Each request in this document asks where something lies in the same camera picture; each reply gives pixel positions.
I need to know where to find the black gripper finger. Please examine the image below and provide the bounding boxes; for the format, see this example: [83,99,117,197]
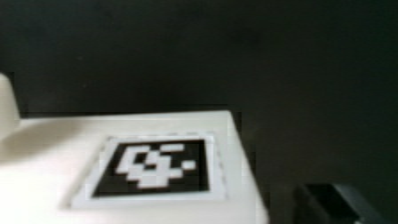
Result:
[293,184,398,224]

